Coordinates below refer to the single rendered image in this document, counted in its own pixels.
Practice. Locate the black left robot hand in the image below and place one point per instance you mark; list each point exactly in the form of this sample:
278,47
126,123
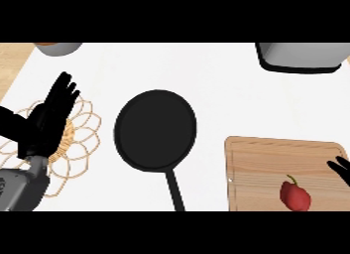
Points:
47,122

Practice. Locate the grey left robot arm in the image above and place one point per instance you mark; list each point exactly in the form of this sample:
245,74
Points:
13,188

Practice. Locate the red bell pepper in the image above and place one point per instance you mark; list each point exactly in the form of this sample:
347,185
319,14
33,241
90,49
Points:
295,196

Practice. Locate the wooden cutting board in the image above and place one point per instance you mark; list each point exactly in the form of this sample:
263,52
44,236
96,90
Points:
264,172

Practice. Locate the black frying pan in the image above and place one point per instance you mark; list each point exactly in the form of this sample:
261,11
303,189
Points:
155,130

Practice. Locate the woven wicker placemat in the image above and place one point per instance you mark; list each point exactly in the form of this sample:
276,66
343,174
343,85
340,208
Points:
81,132

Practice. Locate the grey round pot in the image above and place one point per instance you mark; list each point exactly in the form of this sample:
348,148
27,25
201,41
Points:
58,48

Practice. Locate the grey appliance with black base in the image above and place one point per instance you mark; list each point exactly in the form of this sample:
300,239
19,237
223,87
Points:
298,56

